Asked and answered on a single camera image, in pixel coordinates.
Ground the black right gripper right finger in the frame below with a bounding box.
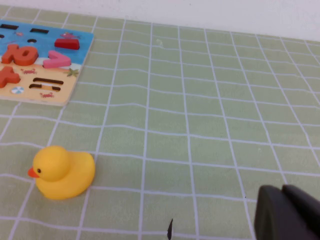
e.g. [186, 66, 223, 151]
[281, 184, 320, 237]

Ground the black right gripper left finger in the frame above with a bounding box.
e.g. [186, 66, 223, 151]
[254, 184, 320, 240]

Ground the blue wooden puzzle board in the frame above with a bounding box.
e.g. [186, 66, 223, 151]
[0, 19, 95, 107]

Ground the pink greater-than sign piece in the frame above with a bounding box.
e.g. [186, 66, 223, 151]
[42, 49, 72, 70]

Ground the orange number ten piece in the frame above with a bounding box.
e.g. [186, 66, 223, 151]
[1, 44, 39, 65]

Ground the orange plus sign piece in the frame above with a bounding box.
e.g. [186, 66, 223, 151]
[0, 66, 21, 89]

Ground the yellow rubber duck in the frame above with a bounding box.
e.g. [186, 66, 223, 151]
[27, 145, 96, 201]

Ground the red rectangular block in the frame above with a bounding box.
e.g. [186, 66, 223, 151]
[54, 37, 81, 51]

